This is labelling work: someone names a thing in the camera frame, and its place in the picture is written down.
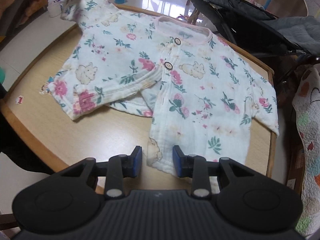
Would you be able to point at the black folding stroller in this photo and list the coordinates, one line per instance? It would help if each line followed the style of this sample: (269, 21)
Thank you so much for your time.
(265, 36)

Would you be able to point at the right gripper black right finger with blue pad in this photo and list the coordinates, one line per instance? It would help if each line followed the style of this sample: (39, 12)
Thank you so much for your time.
(194, 167)

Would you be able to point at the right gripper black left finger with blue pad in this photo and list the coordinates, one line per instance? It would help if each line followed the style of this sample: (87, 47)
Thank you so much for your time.
(119, 167)

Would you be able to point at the white floral baby jacket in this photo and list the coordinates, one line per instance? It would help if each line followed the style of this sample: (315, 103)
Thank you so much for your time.
(200, 94)

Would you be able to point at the heart patterned quilt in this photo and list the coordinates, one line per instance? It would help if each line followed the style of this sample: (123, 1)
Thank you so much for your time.
(306, 105)

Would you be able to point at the wooden chair frame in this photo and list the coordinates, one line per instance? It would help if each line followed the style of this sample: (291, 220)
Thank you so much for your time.
(200, 7)

